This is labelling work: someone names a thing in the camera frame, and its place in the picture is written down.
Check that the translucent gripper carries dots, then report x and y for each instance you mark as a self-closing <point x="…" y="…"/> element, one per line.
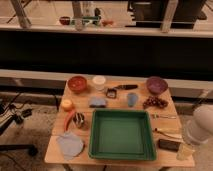
<point x="184" y="152"/>

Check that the black eraser block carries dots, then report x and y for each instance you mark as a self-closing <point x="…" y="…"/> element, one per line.
<point x="168" y="145"/>

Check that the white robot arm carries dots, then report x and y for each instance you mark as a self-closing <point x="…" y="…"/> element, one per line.
<point x="196" y="131"/>

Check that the green plastic tray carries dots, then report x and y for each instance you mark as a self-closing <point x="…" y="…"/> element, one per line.
<point x="121" y="135"/>

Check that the bunch of dark grapes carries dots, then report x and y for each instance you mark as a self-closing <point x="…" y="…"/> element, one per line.
<point x="155" y="101"/>

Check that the purple bowl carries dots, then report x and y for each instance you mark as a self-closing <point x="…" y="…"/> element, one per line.
<point x="156" y="85"/>

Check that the light blue cup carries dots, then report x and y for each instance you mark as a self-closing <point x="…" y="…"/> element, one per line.
<point x="132" y="99"/>

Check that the small black square box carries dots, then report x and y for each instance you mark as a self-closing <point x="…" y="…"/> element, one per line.
<point x="111" y="93"/>

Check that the blue sponge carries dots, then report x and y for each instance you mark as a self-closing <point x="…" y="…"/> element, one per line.
<point x="97" y="102"/>

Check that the striped metal can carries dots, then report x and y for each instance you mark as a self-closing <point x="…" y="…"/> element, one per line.
<point x="79" y="120"/>

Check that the white cup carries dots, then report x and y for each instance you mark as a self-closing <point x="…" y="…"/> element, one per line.
<point x="99" y="82"/>

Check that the blue grey cloth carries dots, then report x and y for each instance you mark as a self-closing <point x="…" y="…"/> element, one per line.
<point x="70" y="145"/>

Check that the red chili pepper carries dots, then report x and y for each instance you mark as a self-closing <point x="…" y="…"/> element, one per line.
<point x="68" y="118"/>

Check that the yellow round fruit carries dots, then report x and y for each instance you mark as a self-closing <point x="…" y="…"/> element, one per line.
<point x="66" y="104"/>

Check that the red bowl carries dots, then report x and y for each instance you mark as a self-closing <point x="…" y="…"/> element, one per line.
<point x="77" y="84"/>

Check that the black office chair base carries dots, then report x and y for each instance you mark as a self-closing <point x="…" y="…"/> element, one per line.
<point x="32" y="150"/>

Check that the wooden handled utensil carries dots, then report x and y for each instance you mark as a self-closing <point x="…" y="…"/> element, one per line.
<point x="169" y="132"/>

